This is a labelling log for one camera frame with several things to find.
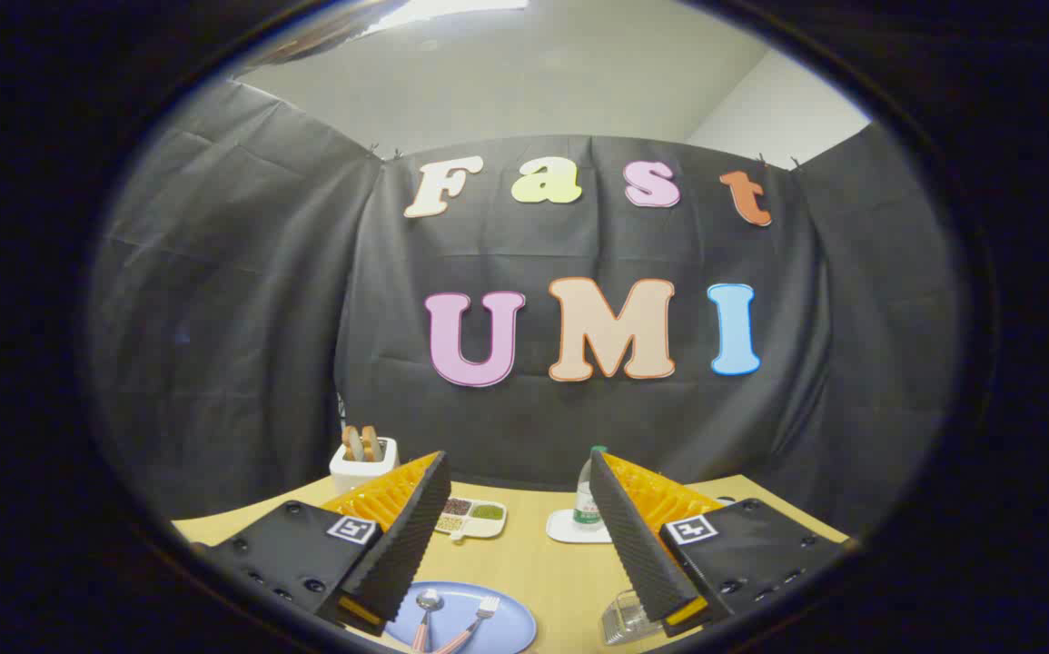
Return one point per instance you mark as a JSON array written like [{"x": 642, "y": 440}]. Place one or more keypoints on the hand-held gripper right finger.
[{"x": 638, "y": 545}]

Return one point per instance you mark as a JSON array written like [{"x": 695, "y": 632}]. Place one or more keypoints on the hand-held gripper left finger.
[{"x": 410, "y": 531}]

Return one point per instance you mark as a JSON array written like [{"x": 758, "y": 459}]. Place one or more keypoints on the clear water bottle green cap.
[{"x": 586, "y": 500}]

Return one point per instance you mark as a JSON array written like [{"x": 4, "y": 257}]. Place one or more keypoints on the white divided dish with beans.
[{"x": 479, "y": 518}]

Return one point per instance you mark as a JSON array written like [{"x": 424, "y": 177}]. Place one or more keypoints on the clear cutlery drain rack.
[{"x": 624, "y": 618}]

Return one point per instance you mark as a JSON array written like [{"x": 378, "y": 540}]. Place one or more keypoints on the white coaster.
[{"x": 565, "y": 529}]

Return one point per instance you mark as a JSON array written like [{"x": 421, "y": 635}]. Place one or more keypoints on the white toaster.
[{"x": 362, "y": 474}]

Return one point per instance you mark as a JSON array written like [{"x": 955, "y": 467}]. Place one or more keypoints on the toast bread slice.
[
  {"x": 371, "y": 443},
  {"x": 353, "y": 444}
]

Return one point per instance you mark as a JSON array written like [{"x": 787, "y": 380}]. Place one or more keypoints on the blue plate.
[{"x": 506, "y": 627}]

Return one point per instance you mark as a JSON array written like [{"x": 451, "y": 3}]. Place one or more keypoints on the black backdrop cloth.
[{"x": 242, "y": 300}]

